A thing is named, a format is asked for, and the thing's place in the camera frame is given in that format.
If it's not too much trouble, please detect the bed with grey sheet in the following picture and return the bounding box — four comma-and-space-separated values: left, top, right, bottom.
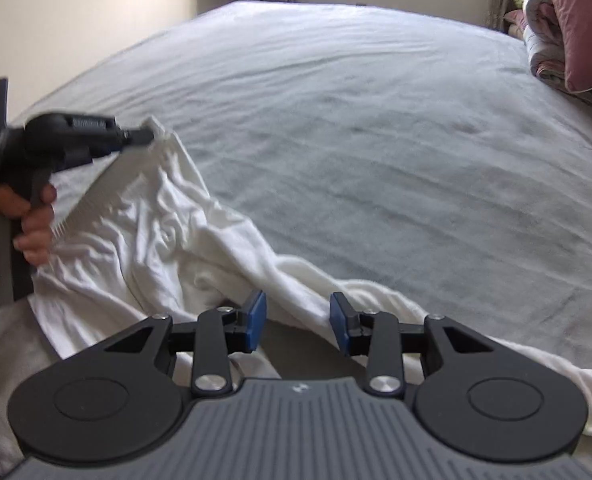
1, 0, 592, 480

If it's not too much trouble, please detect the white garment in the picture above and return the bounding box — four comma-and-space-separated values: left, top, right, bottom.
0, 116, 592, 466

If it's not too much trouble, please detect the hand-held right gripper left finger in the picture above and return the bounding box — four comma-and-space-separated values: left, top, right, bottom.
101, 289, 267, 395

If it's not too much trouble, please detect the person's left hand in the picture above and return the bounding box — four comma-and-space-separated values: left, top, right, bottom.
0, 184, 58, 297

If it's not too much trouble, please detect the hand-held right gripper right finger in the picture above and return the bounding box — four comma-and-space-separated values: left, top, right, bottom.
329, 291, 496, 397

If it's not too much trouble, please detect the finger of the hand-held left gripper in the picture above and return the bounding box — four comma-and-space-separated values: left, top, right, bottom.
117, 126, 155, 154

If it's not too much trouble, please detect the folded striped blanket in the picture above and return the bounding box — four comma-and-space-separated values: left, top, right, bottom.
504, 0, 592, 111

